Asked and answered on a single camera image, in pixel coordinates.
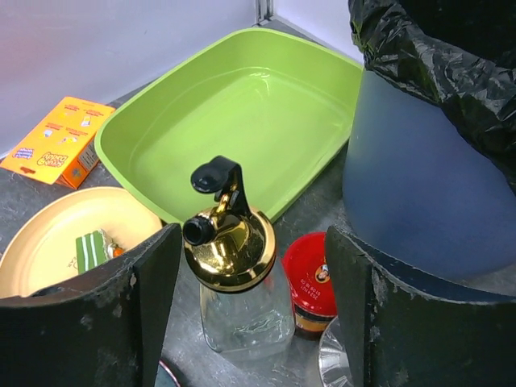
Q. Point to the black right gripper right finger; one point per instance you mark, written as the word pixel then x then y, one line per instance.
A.
pixel 405 327

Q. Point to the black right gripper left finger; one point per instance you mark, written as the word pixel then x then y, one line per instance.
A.
pixel 105 327

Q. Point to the silver lid spice jar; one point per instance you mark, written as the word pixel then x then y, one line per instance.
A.
pixel 333 366

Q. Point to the blue ceramic plate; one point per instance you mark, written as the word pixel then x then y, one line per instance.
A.
pixel 165 377

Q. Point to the green layered cake slice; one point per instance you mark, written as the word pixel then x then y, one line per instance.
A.
pixel 94 249

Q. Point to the beige plate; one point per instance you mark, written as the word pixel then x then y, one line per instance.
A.
pixel 43 252

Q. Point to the red lid sauce jar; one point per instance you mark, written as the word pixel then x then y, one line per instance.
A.
pixel 310 285

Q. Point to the blue trash bin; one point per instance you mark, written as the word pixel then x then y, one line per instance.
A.
pixel 416 190

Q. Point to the green plastic basin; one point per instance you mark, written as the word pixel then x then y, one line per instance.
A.
pixel 280 106

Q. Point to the black trash bag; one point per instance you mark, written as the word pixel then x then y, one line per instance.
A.
pixel 456 55

